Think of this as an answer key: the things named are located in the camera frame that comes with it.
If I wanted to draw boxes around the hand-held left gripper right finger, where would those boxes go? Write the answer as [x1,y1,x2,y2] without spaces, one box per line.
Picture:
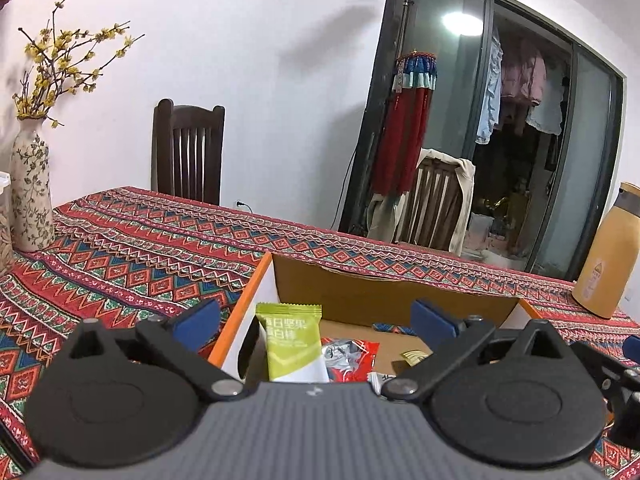
[382,299,571,403]

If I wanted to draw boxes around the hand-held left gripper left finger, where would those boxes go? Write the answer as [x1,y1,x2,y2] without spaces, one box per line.
[67,300,251,402]

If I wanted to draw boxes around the orange cardboard box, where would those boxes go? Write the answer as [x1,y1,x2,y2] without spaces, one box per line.
[207,252,546,386]

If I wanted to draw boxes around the green snack bar packet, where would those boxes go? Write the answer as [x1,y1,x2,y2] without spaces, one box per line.
[255,302,330,384]

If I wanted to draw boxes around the white snack packet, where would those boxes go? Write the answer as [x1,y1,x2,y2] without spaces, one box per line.
[367,372,401,396]

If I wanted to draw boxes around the yellow thermos jug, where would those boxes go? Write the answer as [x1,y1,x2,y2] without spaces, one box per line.
[572,182,640,320]

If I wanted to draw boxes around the red silver snack packet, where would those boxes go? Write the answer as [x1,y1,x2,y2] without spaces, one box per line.
[320,337,381,383]

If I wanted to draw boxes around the red patterned tablecloth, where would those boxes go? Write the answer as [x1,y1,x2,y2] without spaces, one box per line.
[0,186,640,480]

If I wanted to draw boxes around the brown wooden chair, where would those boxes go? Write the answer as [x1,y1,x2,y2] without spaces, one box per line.
[395,152,471,253]

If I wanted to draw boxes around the chair with draped cloth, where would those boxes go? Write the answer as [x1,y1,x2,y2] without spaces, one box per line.
[367,148,476,256]

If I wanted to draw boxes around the sliding glass door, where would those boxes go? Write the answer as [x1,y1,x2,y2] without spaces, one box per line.
[337,0,628,281]

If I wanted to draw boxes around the red tassel hanging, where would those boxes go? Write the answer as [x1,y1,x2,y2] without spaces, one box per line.
[372,50,438,196]

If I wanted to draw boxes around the dark wooden chair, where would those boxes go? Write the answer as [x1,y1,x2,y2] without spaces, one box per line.
[151,99,226,206]

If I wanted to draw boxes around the floral ceramic vase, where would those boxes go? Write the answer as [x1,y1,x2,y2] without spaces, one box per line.
[10,119,56,253]

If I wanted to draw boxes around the clear lidded container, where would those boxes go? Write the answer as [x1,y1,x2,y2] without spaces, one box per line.
[0,171,16,276]

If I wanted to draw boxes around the light blue shirt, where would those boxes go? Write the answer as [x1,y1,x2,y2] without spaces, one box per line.
[475,35,503,146]

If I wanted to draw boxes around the white hanging garment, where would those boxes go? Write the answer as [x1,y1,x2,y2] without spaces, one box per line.
[525,62,568,136]

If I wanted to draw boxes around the pink hanging garments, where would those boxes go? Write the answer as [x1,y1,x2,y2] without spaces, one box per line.
[500,42,548,108]

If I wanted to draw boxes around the yellow flower branches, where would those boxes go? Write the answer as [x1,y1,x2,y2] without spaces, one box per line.
[15,0,146,128]

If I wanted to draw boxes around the black lamp stand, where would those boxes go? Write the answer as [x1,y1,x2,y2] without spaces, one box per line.
[345,0,416,233]

